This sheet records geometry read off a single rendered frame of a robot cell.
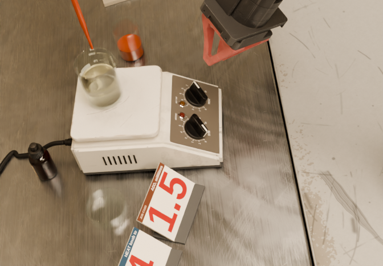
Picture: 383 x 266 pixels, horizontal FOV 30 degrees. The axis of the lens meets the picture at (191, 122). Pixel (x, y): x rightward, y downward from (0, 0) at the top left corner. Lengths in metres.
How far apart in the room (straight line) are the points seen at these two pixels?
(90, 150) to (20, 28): 0.35
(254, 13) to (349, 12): 0.34
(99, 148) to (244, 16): 0.27
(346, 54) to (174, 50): 0.27
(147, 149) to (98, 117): 0.08
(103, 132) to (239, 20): 0.23
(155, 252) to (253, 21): 0.31
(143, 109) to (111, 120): 0.04
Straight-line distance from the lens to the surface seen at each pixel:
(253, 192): 0.97
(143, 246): 0.92
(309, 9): 1.18
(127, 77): 1.00
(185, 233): 0.94
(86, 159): 0.98
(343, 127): 1.03
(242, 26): 0.87
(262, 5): 0.85
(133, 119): 0.95
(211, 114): 1.00
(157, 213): 0.94
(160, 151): 0.95
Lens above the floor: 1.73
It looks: 53 degrees down
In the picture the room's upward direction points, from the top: 12 degrees counter-clockwise
